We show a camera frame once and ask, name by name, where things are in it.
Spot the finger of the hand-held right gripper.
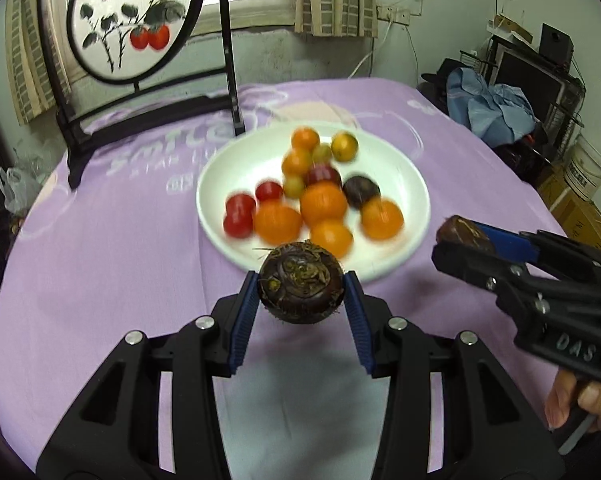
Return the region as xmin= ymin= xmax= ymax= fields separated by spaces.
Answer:
xmin=477 ymin=224 xmax=601 ymax=282
xmin=431 ymin=241 xmax=601 ymax=332

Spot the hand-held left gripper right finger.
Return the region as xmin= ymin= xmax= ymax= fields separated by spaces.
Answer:
xmin=343 ymin=270 xmax=566 ymax=480

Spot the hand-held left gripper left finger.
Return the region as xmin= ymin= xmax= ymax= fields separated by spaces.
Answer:
xmin=35 ymin=270 xmax=260 ymax=480

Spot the smooth dark water chestnut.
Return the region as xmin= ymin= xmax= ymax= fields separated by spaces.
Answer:
xmin=436 ymin=215 xmax=496 ymax=256

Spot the hairy dark water chestnut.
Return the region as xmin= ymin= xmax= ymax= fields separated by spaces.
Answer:
xmin=257 ymin=241 xmax=345 ymax=325

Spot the red cherry tomato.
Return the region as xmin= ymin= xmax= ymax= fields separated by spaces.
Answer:
xmin=225 ymin=193 xmax=257 ymax=217
xmin=255 ymin=180 xmax=284 ymax=202
xmin=223 ymin=214 xmax=254 ymax=239

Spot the large orange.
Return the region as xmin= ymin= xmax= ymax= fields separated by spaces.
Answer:
xmin=300 ymin=182 xmax=348 ymax=226

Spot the white oval plate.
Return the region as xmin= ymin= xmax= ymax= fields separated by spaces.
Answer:
xmin=196 ymin=121 xmax=432 ymax=283

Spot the yellow-orange tomato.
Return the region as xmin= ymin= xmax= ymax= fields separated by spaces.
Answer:
xmin=291 ymin=127 xmax=321 ymax=151

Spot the person's right hand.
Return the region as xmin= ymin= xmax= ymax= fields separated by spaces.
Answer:
xmin=545 ymin=367 xmax=601 ymax=431

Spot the brown cardboard box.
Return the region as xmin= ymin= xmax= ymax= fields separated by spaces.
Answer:
xmin=537 ymin=167 xmax=601 ymax=251

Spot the small mandarin orange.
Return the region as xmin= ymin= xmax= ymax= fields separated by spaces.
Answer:
xmin=361 ymin=199 xmax=405 ymax=240
xmin=282 ymin=151 xmax=312 ymax=177

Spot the white bucket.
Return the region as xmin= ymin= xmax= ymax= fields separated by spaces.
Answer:
xmin=563 ymin=134 xmax=601 ymax=198

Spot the small dark water chestnut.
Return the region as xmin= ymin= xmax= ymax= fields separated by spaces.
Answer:
xmin=342 ymin=175 xmax=381 ymax=210

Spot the blue cloth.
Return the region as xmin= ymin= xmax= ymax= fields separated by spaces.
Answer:
xmin=447 ymin=67 xmax=538 ymax=146

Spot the purple tablecloth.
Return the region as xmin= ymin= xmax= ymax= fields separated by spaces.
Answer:
xmin=0 ymin=77 xmax=568 ymax=480

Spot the black monitor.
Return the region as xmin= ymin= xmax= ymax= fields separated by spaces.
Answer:
xmin=493 ymin=42 xmax=581 ymax=126

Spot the yellow kumquat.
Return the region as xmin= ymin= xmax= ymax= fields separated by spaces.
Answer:
xmin=330 ymin=131 xmax=359 ymax=162

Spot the black hat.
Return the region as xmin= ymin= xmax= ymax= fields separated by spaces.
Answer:
xmin=420 ymin=57 xmax=463 ymax=106

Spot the black speaker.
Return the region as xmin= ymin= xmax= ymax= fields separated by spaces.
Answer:
xmin=539 ymin=22 xmax=575 ymax=63

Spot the flat cardboard box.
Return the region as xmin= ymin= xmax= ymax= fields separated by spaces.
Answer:
xmin=485 ymin=12 xmax=533 ymax=46

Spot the white plastic bag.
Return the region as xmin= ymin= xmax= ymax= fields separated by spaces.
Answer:
xmin=0 ymin=165 xmax=44 ymax=213

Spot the round painted table screen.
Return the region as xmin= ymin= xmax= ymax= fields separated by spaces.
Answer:
xmin=35 ymin=0 xmax=246 ymax=191

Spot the white cable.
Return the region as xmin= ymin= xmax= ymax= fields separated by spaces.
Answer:
xmin=349 ymin=20 xmax=393 ymax=80

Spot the wall socket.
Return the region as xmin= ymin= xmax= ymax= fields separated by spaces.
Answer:
xmin=377 ymin=5 xmax=411 ymax=25

